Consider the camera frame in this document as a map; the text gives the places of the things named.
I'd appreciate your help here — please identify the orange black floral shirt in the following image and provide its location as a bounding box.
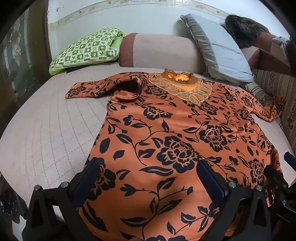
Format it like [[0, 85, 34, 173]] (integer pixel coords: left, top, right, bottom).
[[65, 69, 287, 241]]

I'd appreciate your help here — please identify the beige striped pillow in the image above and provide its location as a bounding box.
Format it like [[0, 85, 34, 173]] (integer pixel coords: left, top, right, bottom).
[[241, 82, 276, 105]]

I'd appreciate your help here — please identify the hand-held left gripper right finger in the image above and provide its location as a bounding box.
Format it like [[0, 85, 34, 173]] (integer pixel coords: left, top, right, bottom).
[[196, 159, 273, 241]]

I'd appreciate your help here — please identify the green checkered pillow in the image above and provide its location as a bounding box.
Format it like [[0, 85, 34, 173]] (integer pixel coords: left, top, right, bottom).
[[49, 27, 127, 75]]

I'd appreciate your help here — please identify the beige floral striped cushion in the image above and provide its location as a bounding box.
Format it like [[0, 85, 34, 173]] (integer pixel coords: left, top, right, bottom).
[[252, 68, 296, 144]]

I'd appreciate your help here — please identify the brown cardboard box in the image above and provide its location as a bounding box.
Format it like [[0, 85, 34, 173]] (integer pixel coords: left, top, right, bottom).
[[248, 32, 292, 75]]

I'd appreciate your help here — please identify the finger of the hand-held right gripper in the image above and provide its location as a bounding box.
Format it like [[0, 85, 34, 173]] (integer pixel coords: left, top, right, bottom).
[[283, 151, 296, 168], [264, 164, 289, 189]]

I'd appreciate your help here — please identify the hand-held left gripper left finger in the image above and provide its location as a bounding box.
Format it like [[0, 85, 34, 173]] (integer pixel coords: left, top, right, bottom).
[[24, 159, 102, 241]]

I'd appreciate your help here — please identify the pink bolster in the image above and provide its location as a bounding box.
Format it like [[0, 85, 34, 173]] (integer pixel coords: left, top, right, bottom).
[[118, 33, 206, 75]]

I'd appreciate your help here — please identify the grey pillow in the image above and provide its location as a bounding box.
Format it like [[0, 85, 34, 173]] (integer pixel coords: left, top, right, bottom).
[[180, 13, 256, 83]]

